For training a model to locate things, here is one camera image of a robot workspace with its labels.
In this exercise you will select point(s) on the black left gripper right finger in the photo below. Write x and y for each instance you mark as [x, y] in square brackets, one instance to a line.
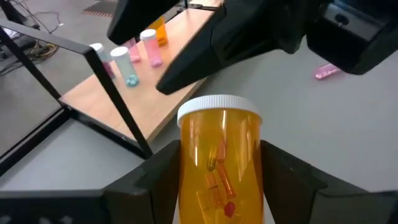
[289, 193]

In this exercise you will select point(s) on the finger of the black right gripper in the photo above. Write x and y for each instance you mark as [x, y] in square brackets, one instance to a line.
[136, 18]
[224, 43]

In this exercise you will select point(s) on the black metal rig frame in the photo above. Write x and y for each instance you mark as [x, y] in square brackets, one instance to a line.
[34, 143]

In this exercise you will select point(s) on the orange striped floor mat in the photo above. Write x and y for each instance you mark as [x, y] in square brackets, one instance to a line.
[99, 14]

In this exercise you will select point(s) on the slim blue pill bottle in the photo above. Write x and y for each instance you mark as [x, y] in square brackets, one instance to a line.
[124, 65]

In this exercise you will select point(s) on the slim pink pill bottle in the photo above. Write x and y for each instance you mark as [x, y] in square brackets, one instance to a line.
[152, 49]
[134, 53]
[326, 71]

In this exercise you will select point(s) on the black shelf end frame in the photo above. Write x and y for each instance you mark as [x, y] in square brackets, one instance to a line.
[119, 102]

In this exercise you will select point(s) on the wooden shelf board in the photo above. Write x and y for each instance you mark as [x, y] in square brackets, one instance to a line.
[146, 102]

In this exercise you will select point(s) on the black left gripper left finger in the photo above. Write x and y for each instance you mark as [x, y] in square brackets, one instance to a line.
[155, 199]

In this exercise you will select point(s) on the short orange pill bottle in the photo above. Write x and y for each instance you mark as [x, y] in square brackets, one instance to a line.
[161, 31]
[217, 130]

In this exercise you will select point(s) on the small blue bottle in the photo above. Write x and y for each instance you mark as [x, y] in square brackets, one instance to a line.
[99, 51]

